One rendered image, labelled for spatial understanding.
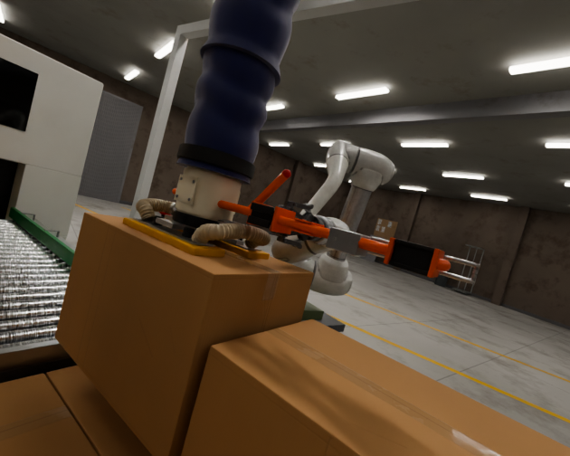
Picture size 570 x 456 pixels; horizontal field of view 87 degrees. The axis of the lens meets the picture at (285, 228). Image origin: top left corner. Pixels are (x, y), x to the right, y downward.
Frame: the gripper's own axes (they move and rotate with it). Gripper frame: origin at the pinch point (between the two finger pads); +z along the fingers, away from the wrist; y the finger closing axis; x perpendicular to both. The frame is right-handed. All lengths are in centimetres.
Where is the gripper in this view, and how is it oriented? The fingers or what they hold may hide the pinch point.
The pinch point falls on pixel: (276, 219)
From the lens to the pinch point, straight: 75.4
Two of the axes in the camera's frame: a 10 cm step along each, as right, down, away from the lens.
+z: -5.5, -1.2, -8.2
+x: -7.9, -2.4, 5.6
